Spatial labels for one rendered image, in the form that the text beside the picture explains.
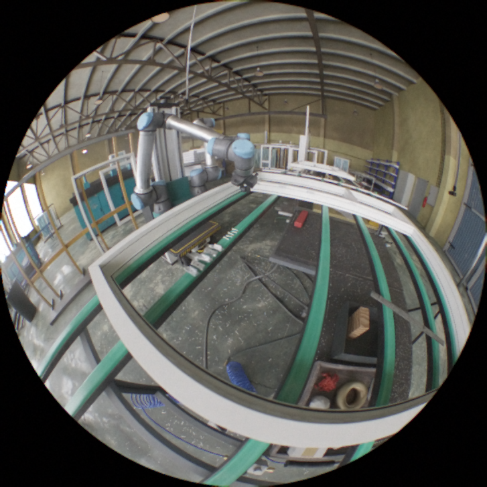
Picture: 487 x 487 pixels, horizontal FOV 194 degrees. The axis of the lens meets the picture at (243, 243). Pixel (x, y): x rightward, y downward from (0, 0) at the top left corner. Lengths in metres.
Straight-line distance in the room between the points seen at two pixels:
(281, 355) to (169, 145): 2.09
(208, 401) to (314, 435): 0.15
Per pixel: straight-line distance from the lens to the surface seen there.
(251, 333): 1.21
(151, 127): 1.03
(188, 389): 0.24
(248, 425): 0.23
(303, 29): 9.71
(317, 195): 0.97
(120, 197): 4.23
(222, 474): 0.38
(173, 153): 1.65
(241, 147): 0.61
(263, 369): 1.16
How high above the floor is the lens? 1.16
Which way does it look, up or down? 37 degrees down
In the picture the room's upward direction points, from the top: 1 degrees counter-clockwise
